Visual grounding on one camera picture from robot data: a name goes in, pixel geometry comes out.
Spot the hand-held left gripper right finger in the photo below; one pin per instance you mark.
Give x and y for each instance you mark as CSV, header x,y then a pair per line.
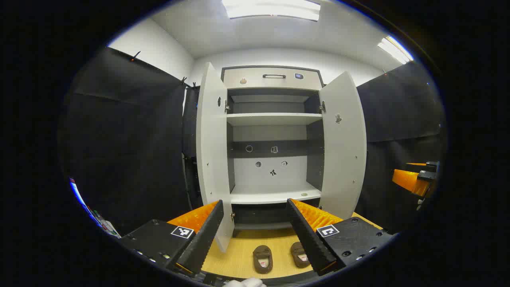
x,y
308,239

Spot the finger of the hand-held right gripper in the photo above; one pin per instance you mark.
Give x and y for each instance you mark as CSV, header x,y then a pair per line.
x,y
410,181
416,164

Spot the white cabinet shelf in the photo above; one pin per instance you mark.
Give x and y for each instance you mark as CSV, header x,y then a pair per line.
x,y
271,196
271,118

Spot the black backdrop cloth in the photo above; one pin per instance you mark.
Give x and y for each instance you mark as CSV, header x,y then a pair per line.
x,y
127,151

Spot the white cabinet door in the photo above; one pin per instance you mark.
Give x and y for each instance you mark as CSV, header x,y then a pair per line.
x,y
211,151
344,159

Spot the white shoe cabinet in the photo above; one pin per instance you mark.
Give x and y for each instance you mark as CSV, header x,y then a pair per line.
x,y
271,177

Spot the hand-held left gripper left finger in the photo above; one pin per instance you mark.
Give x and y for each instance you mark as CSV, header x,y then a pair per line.
x,y
205,239

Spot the brown fuzzy shoe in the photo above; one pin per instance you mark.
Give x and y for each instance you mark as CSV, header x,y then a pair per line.
x,y
263,257
299,253

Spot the ceiling light panel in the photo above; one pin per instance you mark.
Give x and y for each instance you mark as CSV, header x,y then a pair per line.
x,y
271,8
394,50

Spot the white cabinet drawer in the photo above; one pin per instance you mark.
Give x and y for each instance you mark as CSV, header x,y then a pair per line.
x,y
255,82

